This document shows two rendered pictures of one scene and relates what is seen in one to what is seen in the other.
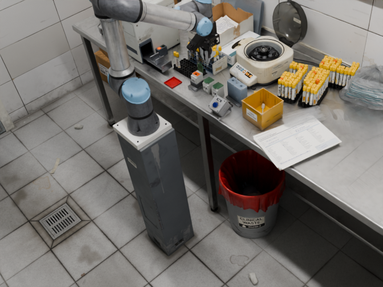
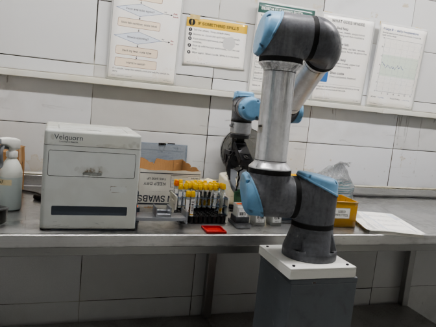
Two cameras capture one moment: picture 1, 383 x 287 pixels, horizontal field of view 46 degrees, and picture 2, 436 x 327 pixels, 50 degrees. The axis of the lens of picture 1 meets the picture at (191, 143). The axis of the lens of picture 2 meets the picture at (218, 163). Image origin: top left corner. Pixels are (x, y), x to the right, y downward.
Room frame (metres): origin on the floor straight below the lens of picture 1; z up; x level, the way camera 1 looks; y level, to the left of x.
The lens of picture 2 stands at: (1.51, 1.51, 1.31)
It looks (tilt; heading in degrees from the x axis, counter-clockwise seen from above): 8 degrees down; 285
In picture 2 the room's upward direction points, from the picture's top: 6 degrees clockwise
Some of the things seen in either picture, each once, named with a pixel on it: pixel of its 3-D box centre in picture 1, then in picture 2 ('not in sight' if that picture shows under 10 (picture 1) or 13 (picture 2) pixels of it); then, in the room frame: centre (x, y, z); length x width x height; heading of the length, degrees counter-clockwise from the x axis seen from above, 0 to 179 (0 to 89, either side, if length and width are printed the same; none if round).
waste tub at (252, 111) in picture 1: (262, 109); (333, 209); (1.55, -0.34, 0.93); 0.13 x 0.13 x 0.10; 31
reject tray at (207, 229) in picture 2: (172, 82); (213, 229); (1.91, 0.05, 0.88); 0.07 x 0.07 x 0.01; 35
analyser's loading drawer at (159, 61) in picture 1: (155, 58); (154, 213); (2.09, 0.12, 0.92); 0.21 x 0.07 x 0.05; 35
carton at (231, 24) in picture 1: (220, 29); (161, 181); (2.23, -0.26, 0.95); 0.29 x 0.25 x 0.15; 125
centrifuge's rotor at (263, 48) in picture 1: (264, 54); not in sight; (1.90, -0.43, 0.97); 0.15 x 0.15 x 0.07
